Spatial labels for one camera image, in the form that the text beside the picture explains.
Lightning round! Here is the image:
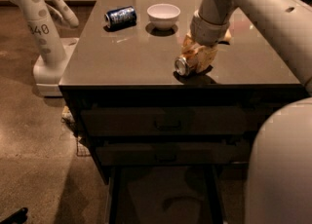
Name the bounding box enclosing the black object on floor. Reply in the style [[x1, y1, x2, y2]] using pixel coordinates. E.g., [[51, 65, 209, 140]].
[[0, 207, 28, 224]]

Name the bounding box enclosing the yellow sponge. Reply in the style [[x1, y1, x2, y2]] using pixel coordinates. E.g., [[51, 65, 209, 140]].
[[222, 29, 232, 43]]

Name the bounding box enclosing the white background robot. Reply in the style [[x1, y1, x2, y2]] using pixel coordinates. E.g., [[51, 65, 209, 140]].
[[10, 0, 79, 96]]

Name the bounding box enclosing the top drawer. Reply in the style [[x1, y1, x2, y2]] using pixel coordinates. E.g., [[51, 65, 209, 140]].
[[81, 106, 247, 136]]

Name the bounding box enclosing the blue soda can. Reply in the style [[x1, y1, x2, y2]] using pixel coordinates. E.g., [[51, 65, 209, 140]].
[[104, 6, 137, 28]]

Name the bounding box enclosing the open bottom drawer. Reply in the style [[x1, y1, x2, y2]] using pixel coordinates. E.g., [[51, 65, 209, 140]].
[[105, 165, 228, 224]]

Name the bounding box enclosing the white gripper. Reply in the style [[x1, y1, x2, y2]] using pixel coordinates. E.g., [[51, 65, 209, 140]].
[[181, 32, 232, 73]]

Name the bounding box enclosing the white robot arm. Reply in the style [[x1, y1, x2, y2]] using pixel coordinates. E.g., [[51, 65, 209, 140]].
[[181, 0, 312, 224]]

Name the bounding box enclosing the dark drawer cabinet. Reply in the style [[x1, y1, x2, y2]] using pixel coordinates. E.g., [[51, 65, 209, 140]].
[[58, 0, 310, 224]]

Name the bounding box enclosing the white bowl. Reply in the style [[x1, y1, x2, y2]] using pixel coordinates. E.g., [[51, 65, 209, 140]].
[[147, 4, 180, 30]]

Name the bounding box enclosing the orange soda can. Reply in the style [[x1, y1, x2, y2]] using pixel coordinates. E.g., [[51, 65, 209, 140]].
[[175, 56, 198, 77]]

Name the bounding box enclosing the middle drawer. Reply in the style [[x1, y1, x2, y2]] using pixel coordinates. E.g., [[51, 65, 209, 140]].
[[96, 142, 250, 166]]

